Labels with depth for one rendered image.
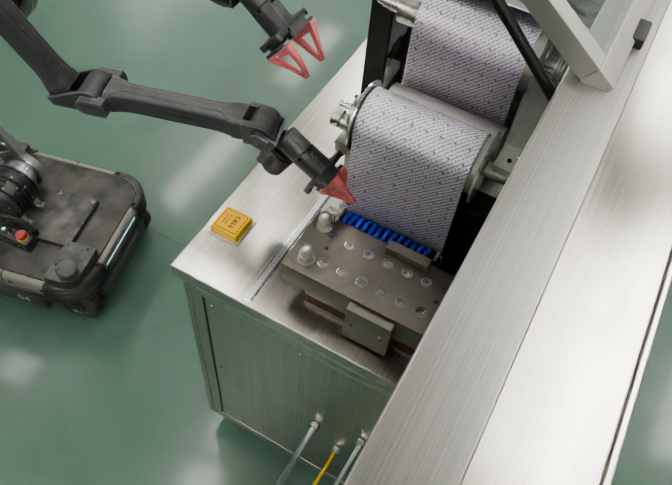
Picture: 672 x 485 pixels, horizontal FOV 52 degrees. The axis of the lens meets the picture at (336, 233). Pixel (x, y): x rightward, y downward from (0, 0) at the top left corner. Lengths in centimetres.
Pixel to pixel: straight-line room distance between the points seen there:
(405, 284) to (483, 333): 77
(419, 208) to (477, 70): 30
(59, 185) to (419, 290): 164
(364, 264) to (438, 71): 43
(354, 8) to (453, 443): 336
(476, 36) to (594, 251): 56
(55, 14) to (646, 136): 316
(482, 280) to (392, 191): 74
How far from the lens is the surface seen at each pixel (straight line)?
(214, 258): 157
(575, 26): 88
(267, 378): 178
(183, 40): 359
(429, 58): 146
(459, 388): 61
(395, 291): 138
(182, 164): 298
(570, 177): 78
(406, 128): 129
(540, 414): 86
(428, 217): 139
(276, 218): 163
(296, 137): 142
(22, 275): 248
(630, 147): 118
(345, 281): 138
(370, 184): 140
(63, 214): 256
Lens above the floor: 219
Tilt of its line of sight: 53 degrees down
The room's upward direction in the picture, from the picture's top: 6 degrees clockwise
